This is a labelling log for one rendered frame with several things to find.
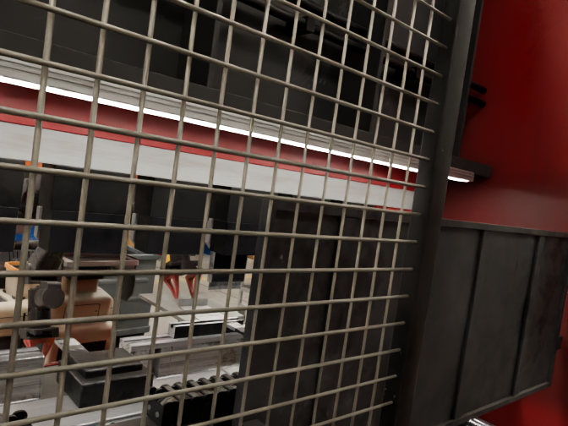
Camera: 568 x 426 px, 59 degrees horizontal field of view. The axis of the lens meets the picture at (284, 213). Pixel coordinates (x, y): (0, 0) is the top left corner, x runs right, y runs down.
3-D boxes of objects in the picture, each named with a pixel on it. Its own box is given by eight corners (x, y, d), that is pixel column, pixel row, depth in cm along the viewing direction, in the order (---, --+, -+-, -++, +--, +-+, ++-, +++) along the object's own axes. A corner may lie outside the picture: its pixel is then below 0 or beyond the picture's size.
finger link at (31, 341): (29, 368, 130) (29, 331, 131) (19, 366, 135) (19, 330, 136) (56, 364, 135) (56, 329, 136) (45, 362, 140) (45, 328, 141)
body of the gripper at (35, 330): (34, 337, 129) (34, 308, 130) (19, 335, 136) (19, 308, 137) (59, 334, 134) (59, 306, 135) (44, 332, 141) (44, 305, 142)
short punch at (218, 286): (237, 287, 131) (243, 252, 131) (243, 289, 130) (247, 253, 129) (205, 288, 125) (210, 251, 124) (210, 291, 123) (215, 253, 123)
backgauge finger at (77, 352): (93, 344, 103) (95, 320, 102) (151, 395, 83) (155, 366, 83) (30, 351, 95) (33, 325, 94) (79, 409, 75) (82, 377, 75)
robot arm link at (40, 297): (57, 264, 142) (24, 263, 136) (74, 263, 134) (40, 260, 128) (53, 308, 140) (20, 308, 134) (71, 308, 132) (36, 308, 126)
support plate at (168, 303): (193, 294, 154) (193, 291, 154) (243, 319, 135) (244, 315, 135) (138, 297, 142) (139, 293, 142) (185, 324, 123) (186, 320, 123)
